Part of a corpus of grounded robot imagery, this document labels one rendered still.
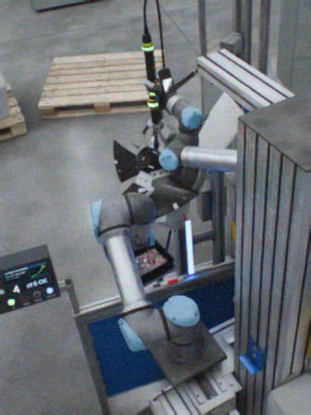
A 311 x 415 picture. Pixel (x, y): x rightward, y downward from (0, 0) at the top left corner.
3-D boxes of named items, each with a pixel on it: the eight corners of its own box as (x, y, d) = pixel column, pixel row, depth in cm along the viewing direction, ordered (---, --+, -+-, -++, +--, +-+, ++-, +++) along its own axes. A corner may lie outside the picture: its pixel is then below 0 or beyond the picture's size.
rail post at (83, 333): (108, 407, 292) (83, 317, 241) (110, 413, 289) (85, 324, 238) (101, 408, 291) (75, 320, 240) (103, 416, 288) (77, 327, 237)
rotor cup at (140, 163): (151, 169, 268) (130, 161, 261) (167, 146, 263) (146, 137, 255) (160, 187, 257) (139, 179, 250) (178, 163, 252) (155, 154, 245)
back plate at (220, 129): (143, 182, 302) (141, 182, 301) (215, 80, 276) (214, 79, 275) (175, 246, 263) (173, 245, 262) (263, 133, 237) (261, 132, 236)
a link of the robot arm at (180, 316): (205, 338, 186) (204, 314, 177) (167, 350, 183) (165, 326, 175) (193, 311, 194) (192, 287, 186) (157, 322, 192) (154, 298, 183)
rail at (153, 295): (260, 262, 257) (261, 250, 252) (264, 268, 254) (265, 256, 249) (74, 320, 240) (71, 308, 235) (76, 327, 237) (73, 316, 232)
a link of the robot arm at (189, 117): (186, 134, 198) (185, 115, 192) (171, 121, 206) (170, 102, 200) (205, 128, 200) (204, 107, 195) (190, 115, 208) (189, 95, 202)
